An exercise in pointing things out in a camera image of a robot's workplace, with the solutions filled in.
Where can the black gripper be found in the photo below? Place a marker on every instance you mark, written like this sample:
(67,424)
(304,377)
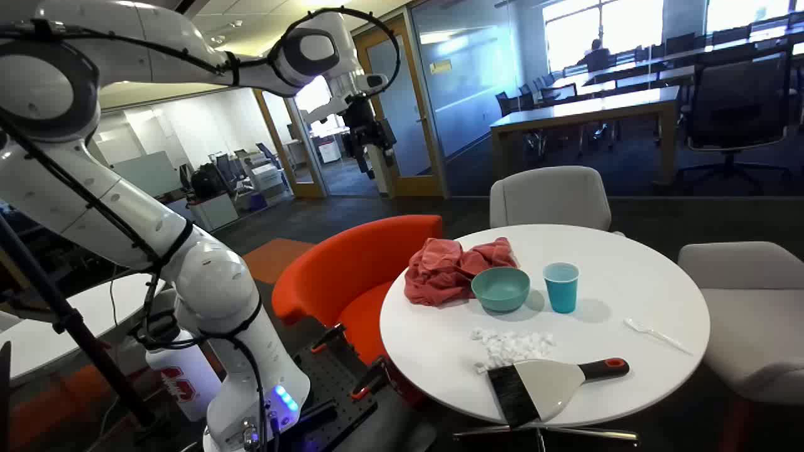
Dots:
(366,122)

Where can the white brush with black bristles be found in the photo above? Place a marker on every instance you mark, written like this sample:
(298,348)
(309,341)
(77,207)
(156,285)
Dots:
(543,385)

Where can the wood framed glass door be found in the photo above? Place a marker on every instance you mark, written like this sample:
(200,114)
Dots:
(402,115)

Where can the orange tub chair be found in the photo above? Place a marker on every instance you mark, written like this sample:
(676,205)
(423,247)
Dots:
(342,267)

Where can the red crumpled cloth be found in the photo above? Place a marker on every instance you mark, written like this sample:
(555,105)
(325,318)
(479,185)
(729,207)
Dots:
(436,272)

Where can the white upholstered chair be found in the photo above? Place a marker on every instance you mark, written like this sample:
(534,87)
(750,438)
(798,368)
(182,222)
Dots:
(754,309)
(549,197)

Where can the teal plastic bowl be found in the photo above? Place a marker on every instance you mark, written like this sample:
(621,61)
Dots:
(500,290)

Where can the long wooden table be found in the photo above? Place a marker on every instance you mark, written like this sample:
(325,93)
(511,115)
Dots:
(587,105)

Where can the pale glass board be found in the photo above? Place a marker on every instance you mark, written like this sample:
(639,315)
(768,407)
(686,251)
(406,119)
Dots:
(147,174)

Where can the seated person silhouette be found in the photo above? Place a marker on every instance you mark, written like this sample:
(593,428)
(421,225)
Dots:
(597,54)

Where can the blue plastic cup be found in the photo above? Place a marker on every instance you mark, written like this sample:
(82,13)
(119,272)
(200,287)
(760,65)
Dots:
(562,290)

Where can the white jug with red print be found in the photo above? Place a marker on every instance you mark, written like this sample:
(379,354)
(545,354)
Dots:
(185,380)

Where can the black tripod pole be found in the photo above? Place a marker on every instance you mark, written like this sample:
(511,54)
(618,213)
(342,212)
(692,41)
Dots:
(67,318)

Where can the white plastic spoon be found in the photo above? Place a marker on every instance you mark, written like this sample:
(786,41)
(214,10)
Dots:
(662,338)

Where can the black office chair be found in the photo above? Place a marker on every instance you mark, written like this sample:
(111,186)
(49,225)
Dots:
(736,100)

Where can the chrome table base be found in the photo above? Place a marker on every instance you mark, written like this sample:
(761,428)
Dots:
(587,433)

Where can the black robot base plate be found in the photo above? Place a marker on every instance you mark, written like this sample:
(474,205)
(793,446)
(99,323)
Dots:
(335,418)

